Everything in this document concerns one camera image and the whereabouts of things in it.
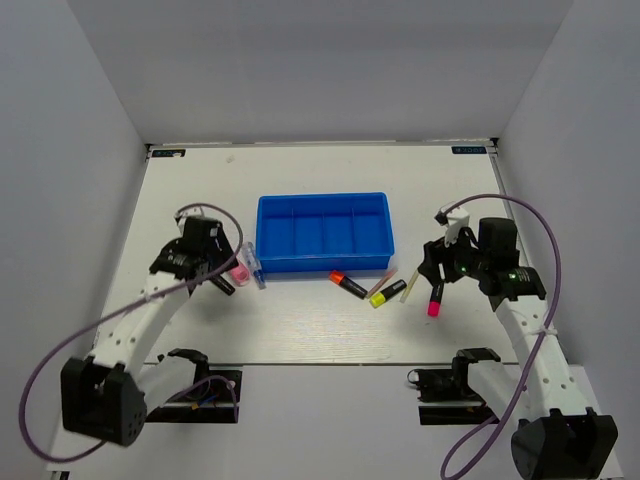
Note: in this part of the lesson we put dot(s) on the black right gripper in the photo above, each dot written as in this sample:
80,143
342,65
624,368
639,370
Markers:
436,252

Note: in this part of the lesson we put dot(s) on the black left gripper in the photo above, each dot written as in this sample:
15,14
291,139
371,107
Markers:
224,256

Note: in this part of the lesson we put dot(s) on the pink cap clear tube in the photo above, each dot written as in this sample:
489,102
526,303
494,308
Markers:
240,275

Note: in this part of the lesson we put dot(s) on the slim yellow highlighter pen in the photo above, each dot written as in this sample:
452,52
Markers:
409,286

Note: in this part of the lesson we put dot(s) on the pink cap black highlighter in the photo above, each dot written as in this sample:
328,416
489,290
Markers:
435,300

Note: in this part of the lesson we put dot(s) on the clear blue tube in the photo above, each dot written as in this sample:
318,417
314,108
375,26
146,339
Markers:
253,264

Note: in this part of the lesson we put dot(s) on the slim orange highlighter pen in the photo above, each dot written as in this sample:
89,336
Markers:
385,278

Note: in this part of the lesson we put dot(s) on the yellow cap black highlighter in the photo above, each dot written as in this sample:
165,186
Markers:
386,294

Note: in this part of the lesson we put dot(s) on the orange cap black highlighter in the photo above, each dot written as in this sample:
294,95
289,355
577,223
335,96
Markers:
348,284

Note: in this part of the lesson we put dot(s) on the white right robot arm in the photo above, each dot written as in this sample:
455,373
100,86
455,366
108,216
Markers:
558,434

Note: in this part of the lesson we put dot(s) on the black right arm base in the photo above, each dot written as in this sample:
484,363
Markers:
445,397

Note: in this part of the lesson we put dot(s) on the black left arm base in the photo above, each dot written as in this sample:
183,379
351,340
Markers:
215,399

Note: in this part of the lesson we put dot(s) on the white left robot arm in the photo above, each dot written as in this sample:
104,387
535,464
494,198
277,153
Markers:
108,394

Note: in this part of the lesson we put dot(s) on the blue plastic divided tray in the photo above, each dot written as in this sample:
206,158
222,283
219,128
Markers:
323,232

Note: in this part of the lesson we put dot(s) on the right blue corner label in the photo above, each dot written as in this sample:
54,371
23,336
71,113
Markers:
468,150

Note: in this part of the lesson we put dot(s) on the blue corner label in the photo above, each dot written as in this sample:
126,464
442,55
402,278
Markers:
168,153
468,150

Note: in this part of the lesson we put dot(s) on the left blue corner label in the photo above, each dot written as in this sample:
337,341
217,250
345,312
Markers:
168,153

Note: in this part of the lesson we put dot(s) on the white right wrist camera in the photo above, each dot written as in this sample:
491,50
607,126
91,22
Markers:
453,220

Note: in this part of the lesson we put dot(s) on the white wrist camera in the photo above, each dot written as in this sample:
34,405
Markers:
182,216
453,220

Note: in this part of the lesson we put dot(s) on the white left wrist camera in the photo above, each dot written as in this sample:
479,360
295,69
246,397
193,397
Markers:
182,216

